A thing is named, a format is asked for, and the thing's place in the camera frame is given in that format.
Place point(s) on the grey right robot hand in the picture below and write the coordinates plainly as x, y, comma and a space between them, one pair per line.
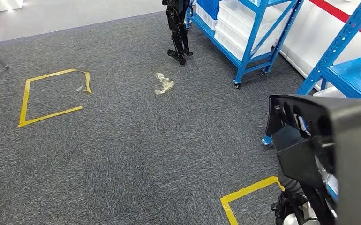
328, 180

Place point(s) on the black plastic plate bracket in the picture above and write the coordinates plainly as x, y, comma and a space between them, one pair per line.
354, 155

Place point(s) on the blue metal shelf rack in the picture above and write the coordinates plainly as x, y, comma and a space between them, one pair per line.
357, 74
245, 59

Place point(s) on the white plastic crate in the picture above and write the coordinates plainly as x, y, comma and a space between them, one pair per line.
205, 18
329, 92
230, 21

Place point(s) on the white car body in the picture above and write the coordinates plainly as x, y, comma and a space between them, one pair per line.
308, 46

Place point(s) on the clear plastic scrap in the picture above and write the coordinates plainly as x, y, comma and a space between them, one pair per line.
165, 84

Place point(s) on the blue plastic crate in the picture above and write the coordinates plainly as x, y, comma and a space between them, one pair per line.
208, 7

